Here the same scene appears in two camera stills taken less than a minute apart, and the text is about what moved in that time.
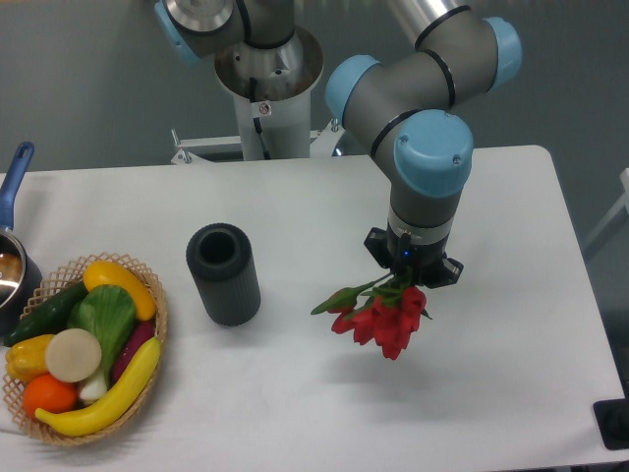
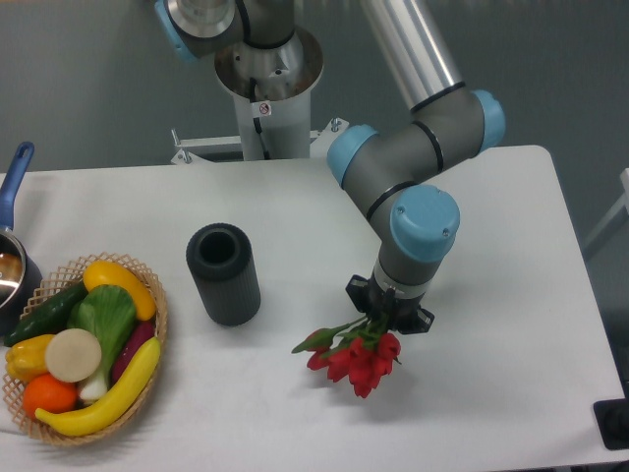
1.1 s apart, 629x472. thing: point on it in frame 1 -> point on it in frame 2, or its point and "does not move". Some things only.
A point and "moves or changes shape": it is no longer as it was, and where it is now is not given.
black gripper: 425,264 -> 397,310
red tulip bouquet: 386,311 moves or changes shape
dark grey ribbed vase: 224,269 does not move
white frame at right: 613,213 does not move
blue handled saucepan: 20,272 does not move
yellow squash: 105,272 does not move
